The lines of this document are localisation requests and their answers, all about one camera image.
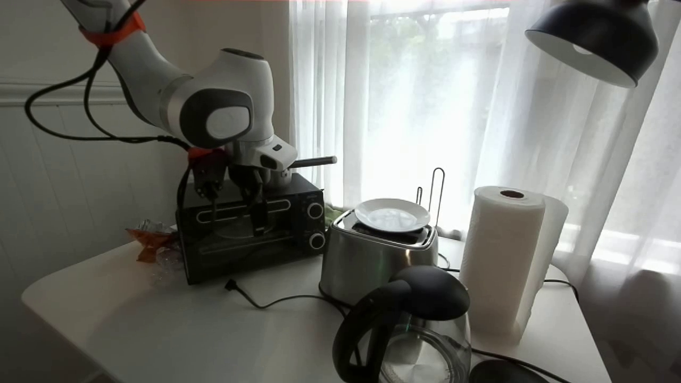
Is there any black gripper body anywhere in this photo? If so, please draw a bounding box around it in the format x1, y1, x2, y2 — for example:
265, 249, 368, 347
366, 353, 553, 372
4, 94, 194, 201
186, 144, 288, 185

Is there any black toaster oven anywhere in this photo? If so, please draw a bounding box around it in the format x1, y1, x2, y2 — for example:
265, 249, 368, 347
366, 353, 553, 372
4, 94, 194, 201
175, 171, 330, 287

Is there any silver slot toaster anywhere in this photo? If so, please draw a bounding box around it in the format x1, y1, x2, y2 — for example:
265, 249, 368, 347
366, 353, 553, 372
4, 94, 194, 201
317, 206, 442, 309

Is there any orange snack bag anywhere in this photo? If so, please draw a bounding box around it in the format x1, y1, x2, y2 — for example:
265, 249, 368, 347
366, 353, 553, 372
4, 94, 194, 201
125, 221, 181, 265

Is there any crumpled clear plastic wrapper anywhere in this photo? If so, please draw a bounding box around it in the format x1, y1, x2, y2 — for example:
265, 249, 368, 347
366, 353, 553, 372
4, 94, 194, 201
152, 243, 189, 277

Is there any white plate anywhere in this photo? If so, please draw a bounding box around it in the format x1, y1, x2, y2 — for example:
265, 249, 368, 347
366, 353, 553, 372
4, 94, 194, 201
353, 196, 433, 236

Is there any black glass kettle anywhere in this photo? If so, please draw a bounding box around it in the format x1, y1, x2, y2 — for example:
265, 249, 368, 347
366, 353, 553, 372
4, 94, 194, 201
330, 264, 475, 383

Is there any white sheer curtain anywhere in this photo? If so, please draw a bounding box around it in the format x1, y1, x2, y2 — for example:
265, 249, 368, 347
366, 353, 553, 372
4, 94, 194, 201
286, 0, 681, 284

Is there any white paper towel roll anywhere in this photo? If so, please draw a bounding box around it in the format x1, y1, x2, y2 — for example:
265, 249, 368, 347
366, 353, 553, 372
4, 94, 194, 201
458, 182, 572, 350

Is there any black kettle base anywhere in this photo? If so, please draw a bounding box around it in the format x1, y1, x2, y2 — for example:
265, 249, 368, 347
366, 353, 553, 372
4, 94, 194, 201
468, 357, 553, 383

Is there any black lamp shade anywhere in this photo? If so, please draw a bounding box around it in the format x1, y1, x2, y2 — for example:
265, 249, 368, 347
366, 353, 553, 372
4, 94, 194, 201
524, 0, 659, 89

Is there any black power cord with plug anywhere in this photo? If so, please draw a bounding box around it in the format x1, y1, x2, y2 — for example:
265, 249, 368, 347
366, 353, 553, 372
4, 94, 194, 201
224, 277, 351, 314

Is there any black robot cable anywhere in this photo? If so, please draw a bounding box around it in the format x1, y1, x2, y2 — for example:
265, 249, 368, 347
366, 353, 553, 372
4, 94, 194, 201
23, 0, 195, 153

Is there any metal wire holder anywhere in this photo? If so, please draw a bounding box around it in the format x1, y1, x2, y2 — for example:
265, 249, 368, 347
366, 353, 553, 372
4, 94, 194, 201
413, 163, 449, 229

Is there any orange strap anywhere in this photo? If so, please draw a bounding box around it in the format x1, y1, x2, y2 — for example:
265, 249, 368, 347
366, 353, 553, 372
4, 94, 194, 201
76, 7, 149, 51

